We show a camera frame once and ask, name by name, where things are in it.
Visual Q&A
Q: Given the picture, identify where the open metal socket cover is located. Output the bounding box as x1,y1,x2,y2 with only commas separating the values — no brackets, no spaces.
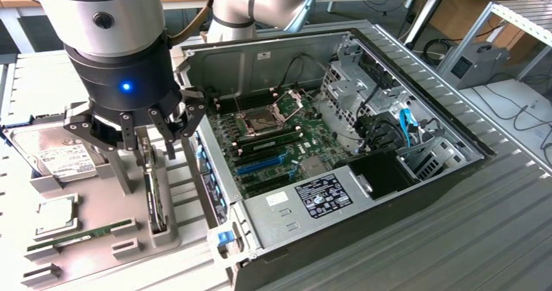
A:
269,89,310,126

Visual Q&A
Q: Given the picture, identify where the black power supply label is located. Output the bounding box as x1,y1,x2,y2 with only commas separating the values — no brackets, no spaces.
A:
293,173,354,220

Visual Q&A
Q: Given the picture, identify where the black RAM slot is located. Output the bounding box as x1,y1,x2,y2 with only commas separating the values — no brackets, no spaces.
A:
213,92,275,105
235,127,302,145
215,95,277,108

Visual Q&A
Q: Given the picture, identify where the green loose RAM stick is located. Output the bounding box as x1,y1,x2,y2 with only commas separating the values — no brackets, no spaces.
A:
25,219,133,252

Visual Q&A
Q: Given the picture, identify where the silver hard disk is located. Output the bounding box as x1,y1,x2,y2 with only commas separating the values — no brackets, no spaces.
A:
2,127,109,184

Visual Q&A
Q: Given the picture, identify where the aluminium slat table frame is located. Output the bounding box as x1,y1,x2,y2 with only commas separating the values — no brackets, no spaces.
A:
434,0,552,88

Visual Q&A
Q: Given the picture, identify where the black slanted stand pole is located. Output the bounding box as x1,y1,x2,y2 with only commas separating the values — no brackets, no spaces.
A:
402,0,455,51

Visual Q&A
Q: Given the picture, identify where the black drive wire bundle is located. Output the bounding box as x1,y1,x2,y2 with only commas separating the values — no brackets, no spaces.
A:
355,113,403,155

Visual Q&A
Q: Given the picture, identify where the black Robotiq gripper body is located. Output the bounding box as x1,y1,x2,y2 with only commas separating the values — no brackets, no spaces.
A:
63,32,185,125

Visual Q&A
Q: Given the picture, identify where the blue SATA wire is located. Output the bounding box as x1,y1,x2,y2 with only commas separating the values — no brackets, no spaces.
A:
398,107,418,149

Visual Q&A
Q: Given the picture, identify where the black case label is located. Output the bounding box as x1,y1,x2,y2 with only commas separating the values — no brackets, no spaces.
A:
201,173,227,226

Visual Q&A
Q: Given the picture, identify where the green Dell motherboard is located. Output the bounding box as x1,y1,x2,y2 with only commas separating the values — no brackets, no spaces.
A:
206,89,359,200

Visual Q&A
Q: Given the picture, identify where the grey vented machine box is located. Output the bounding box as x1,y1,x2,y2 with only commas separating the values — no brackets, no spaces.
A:
435,41,513,91

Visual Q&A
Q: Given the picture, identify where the CPU socket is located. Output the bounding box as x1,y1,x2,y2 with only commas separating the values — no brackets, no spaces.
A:
234,108,287,137

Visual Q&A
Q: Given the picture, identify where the thin metal locking lever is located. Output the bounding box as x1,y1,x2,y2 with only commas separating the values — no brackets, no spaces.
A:
231,87,243,119

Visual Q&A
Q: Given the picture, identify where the silver CPU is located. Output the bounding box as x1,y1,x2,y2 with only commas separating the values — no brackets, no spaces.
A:
35,199,78,236

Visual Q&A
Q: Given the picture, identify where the graphics card with black fan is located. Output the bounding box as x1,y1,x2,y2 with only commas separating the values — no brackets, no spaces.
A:
135,135,170,236

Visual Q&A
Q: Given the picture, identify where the silver power supply unit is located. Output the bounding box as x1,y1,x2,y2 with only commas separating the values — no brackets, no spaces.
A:
234,165,377,259

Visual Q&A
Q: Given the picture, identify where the blue plastic disk carrier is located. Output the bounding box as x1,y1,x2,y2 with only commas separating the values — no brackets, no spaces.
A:
0,113,65,145

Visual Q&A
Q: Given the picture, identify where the grey printed parts rack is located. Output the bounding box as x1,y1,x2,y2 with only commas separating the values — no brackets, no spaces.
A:
18,144,181,288

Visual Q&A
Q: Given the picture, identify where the open black PC case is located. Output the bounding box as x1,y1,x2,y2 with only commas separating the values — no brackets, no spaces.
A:
169,27,497,291

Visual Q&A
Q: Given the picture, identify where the long black expansion slot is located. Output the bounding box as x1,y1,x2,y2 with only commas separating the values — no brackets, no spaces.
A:
239,170,297,186
245,178,298,195
233,147,283,163

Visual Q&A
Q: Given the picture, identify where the silver perforated drive cage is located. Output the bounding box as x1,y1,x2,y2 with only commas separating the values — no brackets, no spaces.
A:
318,34,435,156

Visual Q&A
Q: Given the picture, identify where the thin black wire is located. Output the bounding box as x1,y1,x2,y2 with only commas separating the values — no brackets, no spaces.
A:
279,54,329,93

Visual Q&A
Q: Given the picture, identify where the installed RAM stick with label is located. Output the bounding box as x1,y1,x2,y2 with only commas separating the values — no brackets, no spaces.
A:
238,135,301,155

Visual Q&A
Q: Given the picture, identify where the white power supply sticker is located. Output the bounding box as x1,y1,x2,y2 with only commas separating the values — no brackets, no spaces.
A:
263,189,290,207

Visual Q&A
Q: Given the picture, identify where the silver chipset heat sink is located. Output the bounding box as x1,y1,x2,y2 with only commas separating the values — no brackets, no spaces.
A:
301,157,327,177

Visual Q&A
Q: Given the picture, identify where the silver disk bay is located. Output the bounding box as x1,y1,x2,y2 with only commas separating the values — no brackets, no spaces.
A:
394,135,471,184

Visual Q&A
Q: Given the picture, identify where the blue expansion slot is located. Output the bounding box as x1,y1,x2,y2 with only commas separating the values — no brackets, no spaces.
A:
235,156,289,176

